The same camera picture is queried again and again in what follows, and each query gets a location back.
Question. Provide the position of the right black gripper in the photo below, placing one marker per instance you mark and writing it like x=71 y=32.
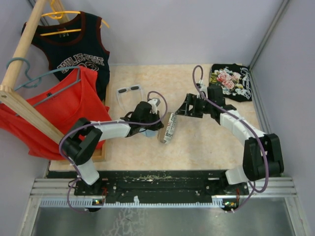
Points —
x=184 y=110

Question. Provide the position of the light blue cleaning cloth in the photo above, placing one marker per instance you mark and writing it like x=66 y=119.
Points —
x=150 y=133

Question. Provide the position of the white frame sunglasses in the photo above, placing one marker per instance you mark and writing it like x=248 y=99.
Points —
x=125 y=90

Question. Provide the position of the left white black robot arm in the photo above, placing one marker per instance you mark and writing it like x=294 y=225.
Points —
x=79 y=144

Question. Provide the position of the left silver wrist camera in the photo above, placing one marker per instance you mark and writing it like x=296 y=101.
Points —
x=154 y=102

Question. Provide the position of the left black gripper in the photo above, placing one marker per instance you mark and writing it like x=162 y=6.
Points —
x=158 y=126

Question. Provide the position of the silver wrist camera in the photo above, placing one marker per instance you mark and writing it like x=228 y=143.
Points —
x=202 y=90
x=154 y=102

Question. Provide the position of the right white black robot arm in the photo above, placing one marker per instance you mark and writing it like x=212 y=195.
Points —
x=262 y=152

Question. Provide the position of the yellow clothes hanger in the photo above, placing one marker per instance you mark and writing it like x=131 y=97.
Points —
x=64 y=22

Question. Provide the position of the blue grey clothes hanger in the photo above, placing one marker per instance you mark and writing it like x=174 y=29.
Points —
x=34 y=82

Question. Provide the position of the newspaper print glasses case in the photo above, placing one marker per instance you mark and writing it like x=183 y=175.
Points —
x=165 y=134

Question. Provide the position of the black floral folded shirt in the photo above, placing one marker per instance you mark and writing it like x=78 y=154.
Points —
x=234 y=79

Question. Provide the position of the red tank top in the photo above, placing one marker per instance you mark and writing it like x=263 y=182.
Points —
x=73 y=98

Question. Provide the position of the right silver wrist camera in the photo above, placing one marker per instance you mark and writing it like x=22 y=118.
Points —
x=202 y=90

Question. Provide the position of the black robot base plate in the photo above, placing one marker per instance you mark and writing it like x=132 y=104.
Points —
x=156 y=187

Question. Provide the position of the navy basketball tank top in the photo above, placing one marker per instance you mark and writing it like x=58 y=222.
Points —
x=76 y=43

